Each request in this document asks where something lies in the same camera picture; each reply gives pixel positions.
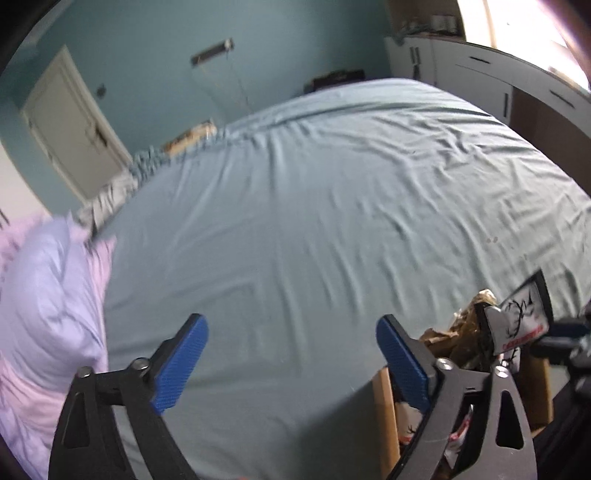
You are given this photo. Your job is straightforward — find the black white deer snack packet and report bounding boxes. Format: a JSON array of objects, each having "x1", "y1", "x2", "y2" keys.
[{"x1": 478, "y1": 270, "x2": 555, "y2": 358}]

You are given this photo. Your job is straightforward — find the cardboard box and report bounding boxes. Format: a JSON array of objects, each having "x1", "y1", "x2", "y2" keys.
[{"x1": 373, "y1": 348, "x2": 555, "y2": 480}]

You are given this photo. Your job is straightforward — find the purple blanket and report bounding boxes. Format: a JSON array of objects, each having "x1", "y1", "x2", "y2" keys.
[{"x1": 0, "y1": 217, "x2": 116, "y2": 480}]

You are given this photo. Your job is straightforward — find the crumpled brown paper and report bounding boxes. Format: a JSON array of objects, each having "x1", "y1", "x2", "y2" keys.
[{"x1": 420, "y1": 290, "x2": 498, "y2": 370}]

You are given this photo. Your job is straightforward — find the small white containers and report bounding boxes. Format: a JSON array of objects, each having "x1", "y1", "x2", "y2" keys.
[{"x1": 402, "y1": 16, "x2": 458, "y2": 38}]

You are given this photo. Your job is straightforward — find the white cabinet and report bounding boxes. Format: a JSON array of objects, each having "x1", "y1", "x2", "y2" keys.
[{"x1": 385, "y1": 34, "x2": 591, "y2": 139}]

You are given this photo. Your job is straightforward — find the brown wooden panel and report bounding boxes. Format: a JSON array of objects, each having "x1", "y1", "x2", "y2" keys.
[{"x1": 510, "y1": 88, "x2": 591, "y2": 185}]

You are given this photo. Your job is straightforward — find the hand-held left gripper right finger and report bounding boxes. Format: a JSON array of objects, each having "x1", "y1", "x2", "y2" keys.
[{"x1": 375, "y1": 314, "x2": 539, "y2": 480}]

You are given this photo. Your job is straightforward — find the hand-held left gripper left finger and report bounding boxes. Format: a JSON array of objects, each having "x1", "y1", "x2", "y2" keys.
[{"x1": 48, "y1": 313, "x2": 209, "y2": 480}]

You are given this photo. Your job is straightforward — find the window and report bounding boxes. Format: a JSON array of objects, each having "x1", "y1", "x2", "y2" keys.
[{"x1": 457, "y1": 0, "x2": 591, "y2": 88}]

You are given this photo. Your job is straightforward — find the white crumpled cloth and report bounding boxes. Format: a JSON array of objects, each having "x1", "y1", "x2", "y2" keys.
[{"x1": 76, "y1": 173, "x2": 139, "y2": 232}]

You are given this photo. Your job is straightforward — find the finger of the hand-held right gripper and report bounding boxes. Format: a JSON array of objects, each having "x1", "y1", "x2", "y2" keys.
[
  {"x1": 547, "y1": 319, "x2": 591, "y2": 340},
  {"x1": 529, "y1": 338, "x2": 591, "y2": 370}
]

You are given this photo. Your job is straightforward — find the black bag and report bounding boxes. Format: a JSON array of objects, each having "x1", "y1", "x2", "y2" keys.
[{"x1": 305, "y1": 69, "x2": 365, "y2": 93}]

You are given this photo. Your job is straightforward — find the blue ruffled cloth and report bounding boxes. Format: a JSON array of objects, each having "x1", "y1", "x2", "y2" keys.
[{"x1": 129, "y1": 145, "x2": 171, "y2": 185}]

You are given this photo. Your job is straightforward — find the blue bed sheet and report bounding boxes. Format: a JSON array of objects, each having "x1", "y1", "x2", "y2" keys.
[{"x1": 92, "y1": 78, "x2": 591, "y2": 480}]

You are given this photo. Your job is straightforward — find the white door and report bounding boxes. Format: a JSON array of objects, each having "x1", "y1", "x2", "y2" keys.
[{"x1": 23, "y1": 46, "x2": 132, "y2": 204}]

